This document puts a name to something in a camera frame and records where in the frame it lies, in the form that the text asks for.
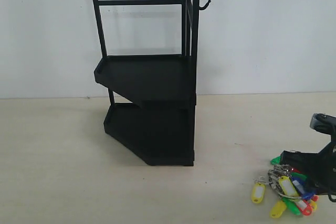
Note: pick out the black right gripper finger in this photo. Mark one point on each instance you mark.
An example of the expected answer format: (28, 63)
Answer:
(315, 187)
(300, 160)

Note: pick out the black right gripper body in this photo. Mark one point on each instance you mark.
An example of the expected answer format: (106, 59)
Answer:
(326, 170)

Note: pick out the colourful key tag bunch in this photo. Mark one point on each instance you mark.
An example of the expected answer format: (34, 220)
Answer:
(288, 184)

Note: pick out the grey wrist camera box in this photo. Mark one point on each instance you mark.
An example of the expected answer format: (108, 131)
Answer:
(323, 123)

